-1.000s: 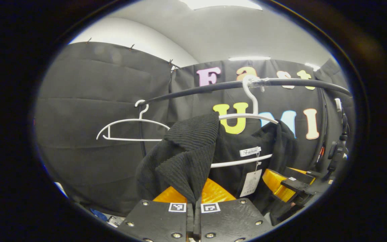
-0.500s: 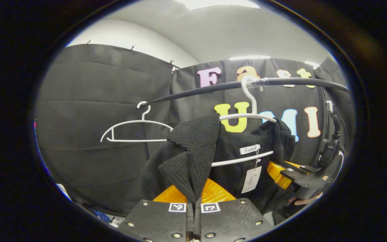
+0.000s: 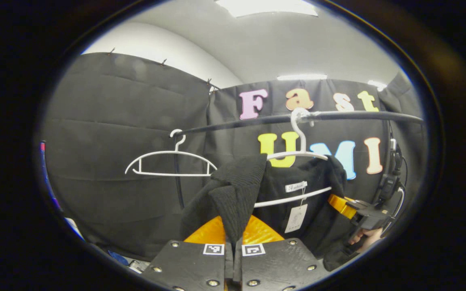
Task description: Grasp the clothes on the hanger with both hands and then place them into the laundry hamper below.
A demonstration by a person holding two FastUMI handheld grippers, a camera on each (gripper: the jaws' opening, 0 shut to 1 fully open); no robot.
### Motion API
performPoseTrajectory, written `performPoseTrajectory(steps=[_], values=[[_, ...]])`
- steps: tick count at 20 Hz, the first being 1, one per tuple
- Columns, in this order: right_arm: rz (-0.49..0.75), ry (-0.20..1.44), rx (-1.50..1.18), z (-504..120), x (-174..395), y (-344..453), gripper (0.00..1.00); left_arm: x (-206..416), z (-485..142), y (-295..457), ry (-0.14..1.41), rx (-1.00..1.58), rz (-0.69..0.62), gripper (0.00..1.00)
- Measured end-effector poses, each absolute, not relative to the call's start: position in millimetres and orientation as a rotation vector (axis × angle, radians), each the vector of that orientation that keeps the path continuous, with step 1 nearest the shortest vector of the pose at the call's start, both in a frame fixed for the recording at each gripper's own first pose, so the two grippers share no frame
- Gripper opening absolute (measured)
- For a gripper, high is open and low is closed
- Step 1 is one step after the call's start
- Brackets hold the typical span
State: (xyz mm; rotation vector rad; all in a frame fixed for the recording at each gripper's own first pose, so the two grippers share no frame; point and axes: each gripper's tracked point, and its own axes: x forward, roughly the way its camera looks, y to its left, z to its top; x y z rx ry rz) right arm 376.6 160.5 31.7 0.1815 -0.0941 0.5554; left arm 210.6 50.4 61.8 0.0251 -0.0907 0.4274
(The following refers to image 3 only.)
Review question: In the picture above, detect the white plastic hanger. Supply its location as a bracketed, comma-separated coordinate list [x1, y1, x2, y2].
[253, 107, 333, 209]
[125, 129, 218, 177]

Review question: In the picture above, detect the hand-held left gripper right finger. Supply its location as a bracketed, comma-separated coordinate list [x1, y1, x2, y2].
[233, 215, 330, 291]

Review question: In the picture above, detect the large ceiling light panel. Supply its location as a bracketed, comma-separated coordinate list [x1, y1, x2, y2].
[216, 0, 318, 17]

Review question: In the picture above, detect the blue plastic item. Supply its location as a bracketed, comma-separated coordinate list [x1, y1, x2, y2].
[108, 250, 130, 265]

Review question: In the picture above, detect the white cable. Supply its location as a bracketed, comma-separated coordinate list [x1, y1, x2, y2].
[381, 188, 407, 237]

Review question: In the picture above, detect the black backdrop cloth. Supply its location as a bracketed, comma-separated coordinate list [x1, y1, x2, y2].
[41, 53, 426, 259]

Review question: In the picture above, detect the black knit garment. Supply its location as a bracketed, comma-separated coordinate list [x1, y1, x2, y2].
[180, 153, 349, 259]

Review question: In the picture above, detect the black metal clothes rack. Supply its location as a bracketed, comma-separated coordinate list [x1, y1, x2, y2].
[172, 110, 424, 210]

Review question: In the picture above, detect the white paper garment tag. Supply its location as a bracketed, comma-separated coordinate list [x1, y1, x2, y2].
[284, 203, 309, 234]

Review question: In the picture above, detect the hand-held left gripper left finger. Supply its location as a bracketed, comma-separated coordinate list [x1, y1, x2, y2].
[141, 215, 233, 291]

